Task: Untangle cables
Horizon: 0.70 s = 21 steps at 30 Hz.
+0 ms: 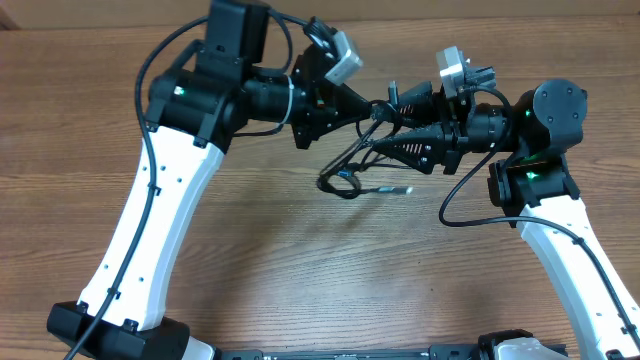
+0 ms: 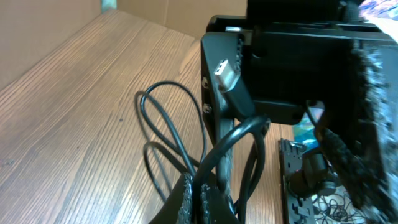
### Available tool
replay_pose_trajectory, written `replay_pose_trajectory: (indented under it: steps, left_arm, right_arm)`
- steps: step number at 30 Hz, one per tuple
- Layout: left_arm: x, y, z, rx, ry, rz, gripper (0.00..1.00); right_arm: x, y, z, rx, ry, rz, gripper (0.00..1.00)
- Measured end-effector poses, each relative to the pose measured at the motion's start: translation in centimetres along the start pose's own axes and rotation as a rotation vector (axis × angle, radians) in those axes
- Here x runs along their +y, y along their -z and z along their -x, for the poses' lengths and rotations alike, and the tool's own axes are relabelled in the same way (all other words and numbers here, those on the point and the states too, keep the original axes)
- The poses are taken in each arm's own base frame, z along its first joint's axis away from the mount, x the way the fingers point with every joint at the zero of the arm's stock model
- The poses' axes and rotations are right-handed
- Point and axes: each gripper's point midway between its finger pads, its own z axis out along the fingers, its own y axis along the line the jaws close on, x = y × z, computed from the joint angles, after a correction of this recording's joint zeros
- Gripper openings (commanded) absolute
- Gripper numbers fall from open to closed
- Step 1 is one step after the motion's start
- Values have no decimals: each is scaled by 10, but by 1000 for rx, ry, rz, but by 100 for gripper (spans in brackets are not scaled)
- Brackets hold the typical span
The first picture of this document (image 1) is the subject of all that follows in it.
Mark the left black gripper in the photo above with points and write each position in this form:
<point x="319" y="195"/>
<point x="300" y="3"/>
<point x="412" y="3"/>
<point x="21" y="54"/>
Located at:
<point x="329" y="109"/>

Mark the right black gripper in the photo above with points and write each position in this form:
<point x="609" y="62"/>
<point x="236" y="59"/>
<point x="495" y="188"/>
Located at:
<point x="434" y="140"/>

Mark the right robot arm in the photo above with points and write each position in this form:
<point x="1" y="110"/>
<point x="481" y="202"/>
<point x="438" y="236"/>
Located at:
<point x="524" y="145"/>

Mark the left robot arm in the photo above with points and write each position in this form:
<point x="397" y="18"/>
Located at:
<point x="188" y="116"/>

